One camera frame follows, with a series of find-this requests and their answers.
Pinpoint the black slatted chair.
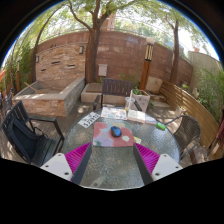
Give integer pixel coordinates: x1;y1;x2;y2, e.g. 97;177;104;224
0;100;66;167

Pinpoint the large forked tree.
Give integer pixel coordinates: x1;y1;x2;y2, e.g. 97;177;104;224
66;0;116;85

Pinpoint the beige stone slab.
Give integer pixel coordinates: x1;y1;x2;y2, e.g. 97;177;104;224
145;75;164;95

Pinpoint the small green box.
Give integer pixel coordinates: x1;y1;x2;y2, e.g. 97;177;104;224
155;121;167;131

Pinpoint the wooden garden lamp post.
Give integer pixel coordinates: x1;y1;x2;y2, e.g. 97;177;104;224
138;37;156;91

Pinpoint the white wall box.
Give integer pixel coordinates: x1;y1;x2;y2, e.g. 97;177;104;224
97;63;109;78

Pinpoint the dark wooden slatted chair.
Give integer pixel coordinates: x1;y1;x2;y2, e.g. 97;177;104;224
92;78;143;113

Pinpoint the slim tree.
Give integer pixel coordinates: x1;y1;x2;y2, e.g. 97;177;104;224
164;18;181;85

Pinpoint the blue and black computer mouse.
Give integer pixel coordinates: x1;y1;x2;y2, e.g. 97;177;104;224
110;125;123;138

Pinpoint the colourful sticker sheet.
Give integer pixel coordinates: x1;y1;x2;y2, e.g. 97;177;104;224
100;106;128;121

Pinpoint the clear plastic cup with straw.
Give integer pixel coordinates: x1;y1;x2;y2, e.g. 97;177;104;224
124;96;136;113

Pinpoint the red hanging cloth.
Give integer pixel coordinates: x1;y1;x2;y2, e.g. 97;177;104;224
215;106;224;148

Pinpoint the white license plate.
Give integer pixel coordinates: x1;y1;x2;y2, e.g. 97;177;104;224
77;111;102;129

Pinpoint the red floral mouse pad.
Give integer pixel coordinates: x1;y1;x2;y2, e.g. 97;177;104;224
92;121;136;148

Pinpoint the open white book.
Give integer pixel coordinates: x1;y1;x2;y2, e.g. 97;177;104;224
126;108;147;125

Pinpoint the white planter box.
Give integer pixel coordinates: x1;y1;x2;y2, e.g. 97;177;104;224
131;88;151;113

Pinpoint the brown wicker chair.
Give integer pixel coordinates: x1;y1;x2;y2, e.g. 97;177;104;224
165;114;202;161

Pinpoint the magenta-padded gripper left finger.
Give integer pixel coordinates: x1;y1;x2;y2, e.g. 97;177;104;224
39;142;93;185

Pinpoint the stone raised bed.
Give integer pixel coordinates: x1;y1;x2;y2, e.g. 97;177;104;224
12;77;86;118

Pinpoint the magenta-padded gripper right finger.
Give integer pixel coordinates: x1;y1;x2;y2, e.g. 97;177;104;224
132;142;184;186

